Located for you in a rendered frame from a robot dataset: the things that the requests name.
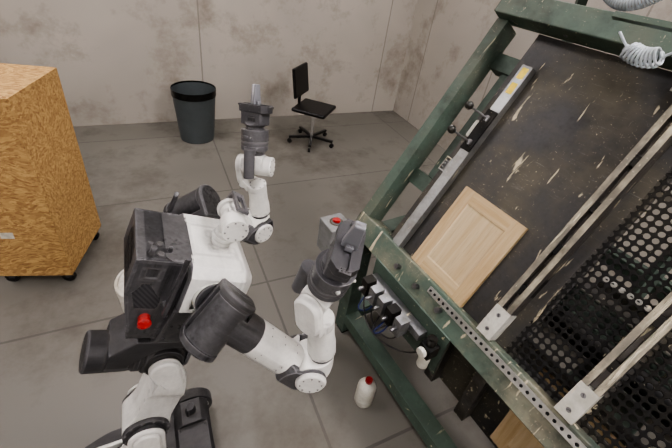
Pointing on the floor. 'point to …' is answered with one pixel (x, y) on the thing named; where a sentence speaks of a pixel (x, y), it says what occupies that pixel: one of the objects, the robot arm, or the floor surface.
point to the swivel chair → (308, 105)
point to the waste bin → (194, 110)
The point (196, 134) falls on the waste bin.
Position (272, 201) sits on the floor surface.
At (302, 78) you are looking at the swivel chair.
